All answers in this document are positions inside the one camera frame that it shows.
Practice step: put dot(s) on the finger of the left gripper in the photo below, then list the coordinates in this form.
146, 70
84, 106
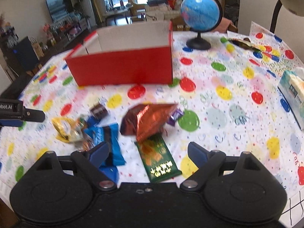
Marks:
31, 115

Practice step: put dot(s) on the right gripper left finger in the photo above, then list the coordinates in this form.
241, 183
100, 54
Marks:
88, 162

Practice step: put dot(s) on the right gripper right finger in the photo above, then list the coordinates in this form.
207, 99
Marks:
208, 164

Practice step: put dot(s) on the blue snack packet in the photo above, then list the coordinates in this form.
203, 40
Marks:
102, 141

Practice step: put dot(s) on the yellow snack packet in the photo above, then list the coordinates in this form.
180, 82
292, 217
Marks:
63, 126

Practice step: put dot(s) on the green snack packet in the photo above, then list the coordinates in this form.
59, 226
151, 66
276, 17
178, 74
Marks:
157, 159

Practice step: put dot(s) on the brown round cake snack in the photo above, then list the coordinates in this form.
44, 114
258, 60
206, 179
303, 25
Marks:
98, 111

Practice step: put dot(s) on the purple candy wrapper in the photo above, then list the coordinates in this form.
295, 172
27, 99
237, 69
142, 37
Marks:
175, 116

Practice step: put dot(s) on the copper foil snack bag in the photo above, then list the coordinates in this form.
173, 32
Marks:
146, 120

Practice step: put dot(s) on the balloon pattern tablecloth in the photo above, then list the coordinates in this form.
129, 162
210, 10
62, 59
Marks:
229, 96

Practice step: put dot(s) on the tv console cabinet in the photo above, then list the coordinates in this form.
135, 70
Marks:
60, 34

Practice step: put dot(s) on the tissue pack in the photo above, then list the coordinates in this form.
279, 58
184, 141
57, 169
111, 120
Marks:
291, 86

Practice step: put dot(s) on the red cardboard box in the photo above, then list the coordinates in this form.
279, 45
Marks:
139, 53

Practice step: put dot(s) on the opened wrapper near globe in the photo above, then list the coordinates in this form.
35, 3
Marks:
246, 45

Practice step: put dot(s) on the round coffee table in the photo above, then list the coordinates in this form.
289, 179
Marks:
123, 12

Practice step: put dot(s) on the blue desk globe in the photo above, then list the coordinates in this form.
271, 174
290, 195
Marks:
201, 16

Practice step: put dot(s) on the wall television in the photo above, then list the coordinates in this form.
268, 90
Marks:
58, 9

